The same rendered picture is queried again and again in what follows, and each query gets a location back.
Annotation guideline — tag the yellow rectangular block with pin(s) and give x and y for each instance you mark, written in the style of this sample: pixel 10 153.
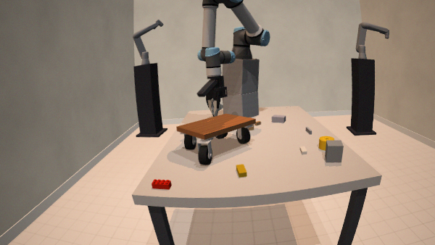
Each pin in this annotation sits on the yellow rectangular block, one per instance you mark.
pixel 241 171

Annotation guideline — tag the yellow short cylinder with center hole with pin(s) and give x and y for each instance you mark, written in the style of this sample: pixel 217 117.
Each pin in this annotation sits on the yellow short cylinder with center hole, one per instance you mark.
pixel 322 142

